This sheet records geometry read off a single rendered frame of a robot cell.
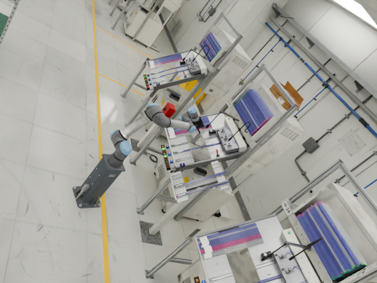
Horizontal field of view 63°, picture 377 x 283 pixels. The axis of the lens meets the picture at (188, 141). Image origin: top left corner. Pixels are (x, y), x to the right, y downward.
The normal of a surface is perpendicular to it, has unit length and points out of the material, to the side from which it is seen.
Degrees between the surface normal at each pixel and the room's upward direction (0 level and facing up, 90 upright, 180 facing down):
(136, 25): 90
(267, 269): 44
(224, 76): 90
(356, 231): 90
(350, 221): 90
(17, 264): 0
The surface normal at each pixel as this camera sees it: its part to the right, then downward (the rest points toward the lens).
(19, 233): 0.61, -0.66
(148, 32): 0.23, 0.68
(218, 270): -0.10, -0.70
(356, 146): -0.76, -0.32
